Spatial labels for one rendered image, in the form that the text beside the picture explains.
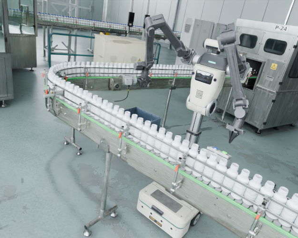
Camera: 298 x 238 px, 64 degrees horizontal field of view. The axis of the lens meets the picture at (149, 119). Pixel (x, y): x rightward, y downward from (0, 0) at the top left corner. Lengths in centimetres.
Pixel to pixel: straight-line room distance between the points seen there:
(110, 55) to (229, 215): 468
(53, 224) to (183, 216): 114
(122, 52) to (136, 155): 426
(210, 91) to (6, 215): 203
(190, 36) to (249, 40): 257
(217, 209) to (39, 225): 157
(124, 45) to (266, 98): 317
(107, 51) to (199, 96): 382
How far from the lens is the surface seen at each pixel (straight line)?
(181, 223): 222
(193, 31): 741
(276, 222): 137
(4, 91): 452
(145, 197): 234
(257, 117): 509
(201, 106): 195
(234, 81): 144
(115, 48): 558
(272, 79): 491
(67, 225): 241
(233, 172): 133
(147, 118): 229
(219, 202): 140
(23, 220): 250
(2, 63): 439
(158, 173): 155
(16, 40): 651
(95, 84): 305
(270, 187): 129
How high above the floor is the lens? 180
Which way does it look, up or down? 24 degrees down
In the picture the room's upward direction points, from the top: 10 degrees clockwise
